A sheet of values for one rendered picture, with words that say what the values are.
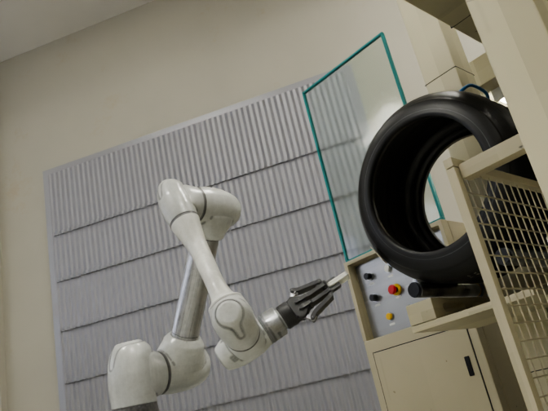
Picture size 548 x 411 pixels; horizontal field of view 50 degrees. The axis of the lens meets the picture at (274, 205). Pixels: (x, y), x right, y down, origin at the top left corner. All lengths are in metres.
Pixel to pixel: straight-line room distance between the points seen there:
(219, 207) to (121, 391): 0.69
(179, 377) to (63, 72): 4.87
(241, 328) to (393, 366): 1.21
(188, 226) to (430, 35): 1.12
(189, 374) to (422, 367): 0.95
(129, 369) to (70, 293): 3.57
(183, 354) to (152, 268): 3.10
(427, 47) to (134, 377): 1.56
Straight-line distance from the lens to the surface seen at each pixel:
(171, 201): 1.97
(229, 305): 1.53
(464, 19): 1.96
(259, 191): 5.02
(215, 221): 2.06
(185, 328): 2.18
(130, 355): 2.11
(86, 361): 5.44
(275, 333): 1.71
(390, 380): 2.66
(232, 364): 1.72
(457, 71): 2.21
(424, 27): 2.34
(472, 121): 1.68
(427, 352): 2.54
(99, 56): 6.48
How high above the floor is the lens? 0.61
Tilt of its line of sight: 21 degrees up
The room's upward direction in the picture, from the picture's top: 12 degrees counter-clockwise
